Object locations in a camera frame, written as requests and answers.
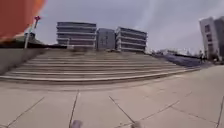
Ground plain grey building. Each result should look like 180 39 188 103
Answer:
95 27 117 52

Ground low grey wall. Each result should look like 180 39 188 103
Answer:
0 47 48 76

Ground white pole with red top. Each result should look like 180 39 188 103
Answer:
23 15 42 50

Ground striped grey building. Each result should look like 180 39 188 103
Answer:
114 26 148 54
55 21 98 49

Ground wide stone stairs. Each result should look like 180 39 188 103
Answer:
0 49 203 84

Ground bluish grey steps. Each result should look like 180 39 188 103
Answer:
159 53 204 68

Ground robot's own part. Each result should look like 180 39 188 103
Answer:
130 121 142 128
70 119 83 128

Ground grey slab pavement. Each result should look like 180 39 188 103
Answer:
0 64 224 128

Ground long grey office building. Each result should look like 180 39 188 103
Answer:
199 15 224 62

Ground large red flag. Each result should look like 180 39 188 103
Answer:
0 0 48 42

